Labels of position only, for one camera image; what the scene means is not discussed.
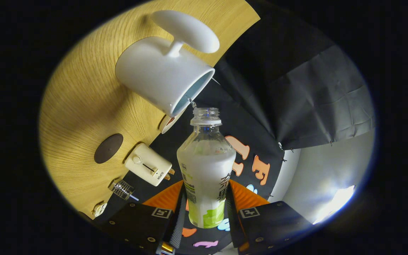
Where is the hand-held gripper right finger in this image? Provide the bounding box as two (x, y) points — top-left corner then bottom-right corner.
(225, 179), (312, 254)

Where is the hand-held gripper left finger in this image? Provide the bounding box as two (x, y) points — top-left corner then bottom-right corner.
(100, 180), (187, 255)

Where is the clear juice bottle green label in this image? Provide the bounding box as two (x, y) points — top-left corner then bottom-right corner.
(177, 107), (237, 229)

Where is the dark round coaster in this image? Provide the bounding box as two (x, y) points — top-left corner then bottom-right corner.
(94, 133), (124, 164)

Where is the white cup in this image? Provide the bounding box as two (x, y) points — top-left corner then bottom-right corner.
(115, 10), (220, 118)

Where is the cream toaster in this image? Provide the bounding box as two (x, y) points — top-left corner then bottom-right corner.
(124, 143), (175, 187)

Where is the small white object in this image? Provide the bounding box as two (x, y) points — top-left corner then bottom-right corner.
(92, 202), (108, 218)

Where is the small white dish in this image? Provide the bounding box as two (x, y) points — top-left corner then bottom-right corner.
(159, 106), (187, 134)

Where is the large ceiling light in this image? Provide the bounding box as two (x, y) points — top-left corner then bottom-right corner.
(312, 185), (356, 225)

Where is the wooden table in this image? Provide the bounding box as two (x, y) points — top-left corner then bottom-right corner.
(38, 0), (261, 220)

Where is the wire mesh holder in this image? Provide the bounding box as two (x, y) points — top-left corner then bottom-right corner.
(111, 180), (135, 200)

